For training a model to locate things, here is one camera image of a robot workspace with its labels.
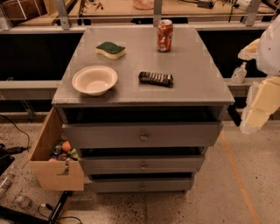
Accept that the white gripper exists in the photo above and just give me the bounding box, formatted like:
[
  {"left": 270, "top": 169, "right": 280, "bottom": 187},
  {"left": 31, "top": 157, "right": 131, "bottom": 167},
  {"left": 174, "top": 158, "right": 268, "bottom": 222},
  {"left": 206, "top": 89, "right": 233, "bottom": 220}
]
[{"left": 238, "top": 15, "right": 280, "bottom": 134}]

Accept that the dark chocolate rxbar wrapper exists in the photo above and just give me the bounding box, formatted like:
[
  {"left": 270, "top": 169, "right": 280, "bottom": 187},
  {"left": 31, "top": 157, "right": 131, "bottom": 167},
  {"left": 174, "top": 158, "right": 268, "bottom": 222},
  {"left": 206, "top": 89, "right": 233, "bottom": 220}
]
[{"left": 138, "top": 72, "right": 173, "bottom": 88}]

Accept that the clear sanitizer bottle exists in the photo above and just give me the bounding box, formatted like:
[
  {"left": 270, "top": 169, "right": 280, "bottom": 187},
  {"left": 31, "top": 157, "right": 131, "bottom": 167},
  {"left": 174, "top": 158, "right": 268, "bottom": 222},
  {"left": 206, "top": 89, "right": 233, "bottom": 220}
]
[{"left": 231, "top": 61, "right": 247, "bottom": 84}]

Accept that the orange soda can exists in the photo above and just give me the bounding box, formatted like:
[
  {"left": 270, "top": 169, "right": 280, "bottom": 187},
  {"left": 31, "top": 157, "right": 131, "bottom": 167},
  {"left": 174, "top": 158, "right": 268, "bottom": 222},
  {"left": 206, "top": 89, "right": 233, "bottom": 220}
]
[{"left": 157, "top": 19, "right": 173, "bottom": 52}]

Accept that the grey drawer cabinet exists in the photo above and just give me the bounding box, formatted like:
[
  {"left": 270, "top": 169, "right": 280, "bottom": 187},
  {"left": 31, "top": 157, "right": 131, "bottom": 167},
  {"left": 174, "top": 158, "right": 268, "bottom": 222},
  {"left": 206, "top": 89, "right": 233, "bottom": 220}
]
[{"left": 52, "top": 25, "right": 234, "bottom": 183}]

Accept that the bottom grey drawer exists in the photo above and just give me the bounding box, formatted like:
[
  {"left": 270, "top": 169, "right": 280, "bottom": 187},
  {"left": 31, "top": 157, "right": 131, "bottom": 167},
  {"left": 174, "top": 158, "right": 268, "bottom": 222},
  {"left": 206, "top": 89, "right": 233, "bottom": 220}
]
[{"left": 88, "top": 178, "right": 194, "bottom": 193}]

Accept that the grey drawer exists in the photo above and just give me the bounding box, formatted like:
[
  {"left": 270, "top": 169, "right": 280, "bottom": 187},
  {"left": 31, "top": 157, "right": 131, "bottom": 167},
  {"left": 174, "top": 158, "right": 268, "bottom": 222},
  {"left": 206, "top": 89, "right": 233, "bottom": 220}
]
[
  {"left": 80, "top": 155, "right": 205, "bottom": 175},
  {"left": 62, "top": 122, "right": 223, "bottom": 149},
  {"left": 88, "top": 178, "right": 194, "bottom": 193}
]

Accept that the green yellow sponge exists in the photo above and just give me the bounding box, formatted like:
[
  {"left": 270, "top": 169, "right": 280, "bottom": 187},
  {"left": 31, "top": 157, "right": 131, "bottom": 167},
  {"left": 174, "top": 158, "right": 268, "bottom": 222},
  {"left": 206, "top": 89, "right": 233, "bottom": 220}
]
[{"left": 95, "top": 42, "right": 126, "bottom": 60}]

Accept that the white paper bowl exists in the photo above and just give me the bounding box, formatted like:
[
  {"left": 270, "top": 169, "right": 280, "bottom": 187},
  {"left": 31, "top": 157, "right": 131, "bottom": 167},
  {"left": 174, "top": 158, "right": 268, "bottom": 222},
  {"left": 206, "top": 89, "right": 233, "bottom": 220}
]
[{"left": 72, "top": 66, "right": 118, "bottom": 96}]

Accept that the top grey drawer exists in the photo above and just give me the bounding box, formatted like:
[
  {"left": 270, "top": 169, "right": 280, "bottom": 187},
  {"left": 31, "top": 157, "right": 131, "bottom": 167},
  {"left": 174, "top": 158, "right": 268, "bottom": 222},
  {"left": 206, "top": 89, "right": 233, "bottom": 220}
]
[{"left": 62, "top": 122, "right": 223, "bottom": 149}]

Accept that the middle grey drawer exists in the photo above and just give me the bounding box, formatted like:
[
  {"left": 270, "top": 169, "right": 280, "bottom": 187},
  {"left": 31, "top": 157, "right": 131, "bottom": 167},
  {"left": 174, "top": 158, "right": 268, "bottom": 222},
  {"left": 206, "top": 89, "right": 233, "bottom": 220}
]
[{"left": 80, "top": 155, "right": 205, "bottom": 175}]

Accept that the orange ball in box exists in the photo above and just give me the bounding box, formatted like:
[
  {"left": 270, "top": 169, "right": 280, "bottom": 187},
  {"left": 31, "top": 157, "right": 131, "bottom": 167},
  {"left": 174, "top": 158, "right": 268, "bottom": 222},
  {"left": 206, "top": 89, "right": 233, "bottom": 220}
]
[{"left": 62, "top": 141, "right": 72, "bottom": 152}]

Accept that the wooden side box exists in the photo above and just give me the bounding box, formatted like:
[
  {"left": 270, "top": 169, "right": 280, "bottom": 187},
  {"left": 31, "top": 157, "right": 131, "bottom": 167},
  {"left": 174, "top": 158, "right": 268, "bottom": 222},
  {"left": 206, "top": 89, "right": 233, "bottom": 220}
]
[{"left": 27, "top": 108, "right": 84, "bottom": 191}]

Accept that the clear plastic bottle on floor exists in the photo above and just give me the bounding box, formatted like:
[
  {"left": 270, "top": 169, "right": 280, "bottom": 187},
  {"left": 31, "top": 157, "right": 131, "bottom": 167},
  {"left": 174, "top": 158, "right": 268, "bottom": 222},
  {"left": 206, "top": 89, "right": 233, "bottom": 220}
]
[{"left": 0, "top": 172, "right": 15, "bottom": 198}]

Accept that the black floor cable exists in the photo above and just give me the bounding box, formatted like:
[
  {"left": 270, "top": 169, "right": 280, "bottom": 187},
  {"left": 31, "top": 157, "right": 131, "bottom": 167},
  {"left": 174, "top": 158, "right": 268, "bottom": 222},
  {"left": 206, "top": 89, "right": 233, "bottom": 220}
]
[{"left": 0, "top": 114, "right": 32, "bottom": 152}]

